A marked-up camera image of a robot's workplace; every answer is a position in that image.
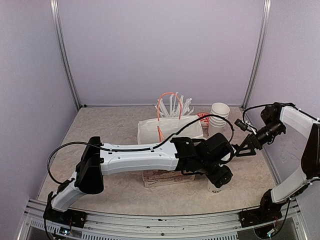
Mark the red patterned bowl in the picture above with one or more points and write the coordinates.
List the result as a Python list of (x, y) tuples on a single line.
[(204, 118)]

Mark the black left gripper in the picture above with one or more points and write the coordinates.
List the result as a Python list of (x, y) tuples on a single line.
[(222, 178)]

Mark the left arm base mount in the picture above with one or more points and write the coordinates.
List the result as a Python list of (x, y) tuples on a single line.
[(71, 218)]

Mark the white paper cup GOOD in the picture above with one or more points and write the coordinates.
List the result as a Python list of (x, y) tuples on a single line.
[(213, 189)]

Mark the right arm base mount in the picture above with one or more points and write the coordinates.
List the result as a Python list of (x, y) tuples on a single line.
[(266, 212)]

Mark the front aluminium frame rail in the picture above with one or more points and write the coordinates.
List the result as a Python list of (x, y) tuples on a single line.
[(93, 225)]

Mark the stack of white paper cups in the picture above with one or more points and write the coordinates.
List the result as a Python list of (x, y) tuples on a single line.
[(219, 111)]

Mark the aluminium corner post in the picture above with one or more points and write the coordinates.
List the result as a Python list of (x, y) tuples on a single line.
[(258, 52), (54, 5)]

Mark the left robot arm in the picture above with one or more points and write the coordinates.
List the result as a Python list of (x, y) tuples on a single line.
[(190, 156)]

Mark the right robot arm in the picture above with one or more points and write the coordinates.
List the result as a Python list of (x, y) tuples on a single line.
[(270, 167)]

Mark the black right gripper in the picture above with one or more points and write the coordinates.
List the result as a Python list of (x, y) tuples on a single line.
[(252, 139)]

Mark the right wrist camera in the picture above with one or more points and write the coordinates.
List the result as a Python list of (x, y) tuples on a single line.
[(242, 125)]

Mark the right aluminium corner post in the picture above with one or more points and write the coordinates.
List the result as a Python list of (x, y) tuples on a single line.
[(258, 52)]

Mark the white paper takeout bag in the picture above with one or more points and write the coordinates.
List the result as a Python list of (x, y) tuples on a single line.
[(156, 130)]

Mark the left aluminium corner post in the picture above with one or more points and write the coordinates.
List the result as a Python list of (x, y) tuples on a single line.
[(54, 5)]

